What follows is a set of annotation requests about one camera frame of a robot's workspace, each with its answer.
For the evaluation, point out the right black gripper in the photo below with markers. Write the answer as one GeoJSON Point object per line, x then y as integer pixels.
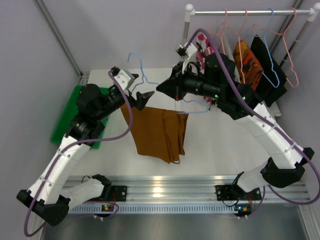
{"type": "Point", "coordinates": [177, 82]}

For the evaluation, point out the brown trousers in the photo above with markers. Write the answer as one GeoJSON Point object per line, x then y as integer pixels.
{"type": "Point", "coordinates": [159, 133]}

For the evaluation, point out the pink camouflage trousers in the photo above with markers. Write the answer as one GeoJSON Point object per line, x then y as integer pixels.
{"type": "Point", "coordinates": [204, 48]}

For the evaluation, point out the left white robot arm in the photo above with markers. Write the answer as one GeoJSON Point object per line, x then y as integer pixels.
{"type": "Point", "coordinates": [46, 197]}

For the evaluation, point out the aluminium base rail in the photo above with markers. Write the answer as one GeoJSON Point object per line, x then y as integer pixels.
{"type": "Point", "coordinates": [182, 195]}

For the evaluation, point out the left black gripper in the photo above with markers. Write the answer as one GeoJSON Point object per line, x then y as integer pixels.
{"type": "Point", "coordinates": [133, 100]}

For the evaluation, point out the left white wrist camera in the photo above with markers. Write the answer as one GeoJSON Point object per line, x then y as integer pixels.
{"type": "Point", "coordinates": [123, 77]}

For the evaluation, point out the white clothes rack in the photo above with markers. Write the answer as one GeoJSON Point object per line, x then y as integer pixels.
{"type": "Point", "coordinates": [189, 12]}

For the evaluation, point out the green plastic tray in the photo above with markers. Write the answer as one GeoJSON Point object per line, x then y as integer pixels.
{"type": "Point", "coordinates": [69, 112]}

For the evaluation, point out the grey trousers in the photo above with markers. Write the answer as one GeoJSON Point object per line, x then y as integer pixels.
{"type": "Point", "coordinates": [228, 52]}

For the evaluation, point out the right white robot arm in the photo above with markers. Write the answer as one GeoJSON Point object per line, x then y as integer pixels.
{"type": "Point", "coordinates": [285, 165]}

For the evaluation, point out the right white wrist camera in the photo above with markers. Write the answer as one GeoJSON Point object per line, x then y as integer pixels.
{"type": "Point", "coordinates": [187, 54]}

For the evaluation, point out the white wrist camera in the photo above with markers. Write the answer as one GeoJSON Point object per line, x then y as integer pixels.
{"type": "Point", "coordinates": [123, 77]}
{"type": "Point", "coordinates": [187, 54]}

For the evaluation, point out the black trousers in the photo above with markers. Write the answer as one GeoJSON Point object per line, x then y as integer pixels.
{"type": "Point", "coordinates": [271, 86]}

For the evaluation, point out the orange camouflage trousers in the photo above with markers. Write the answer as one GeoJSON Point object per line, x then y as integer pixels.
{"type": "Point", "coordinates": [251, 66]}

